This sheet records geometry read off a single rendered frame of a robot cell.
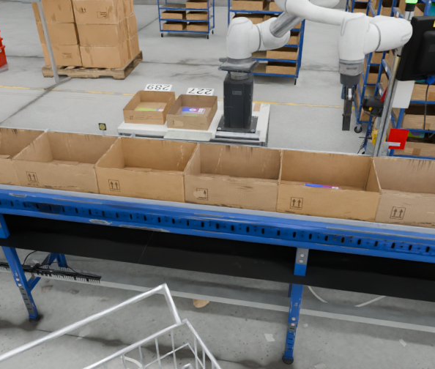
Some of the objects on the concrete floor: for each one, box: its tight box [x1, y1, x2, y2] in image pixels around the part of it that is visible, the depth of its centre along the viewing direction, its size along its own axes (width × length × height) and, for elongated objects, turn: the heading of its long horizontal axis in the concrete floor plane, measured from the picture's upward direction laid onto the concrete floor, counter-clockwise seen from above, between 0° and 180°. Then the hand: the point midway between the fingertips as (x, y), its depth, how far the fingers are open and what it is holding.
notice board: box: [0, 0, 71, 91], centre depth 541 cm, size 130×50×205 cm, turn 68°
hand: (346, 121), depth 168 cm, fingers closed
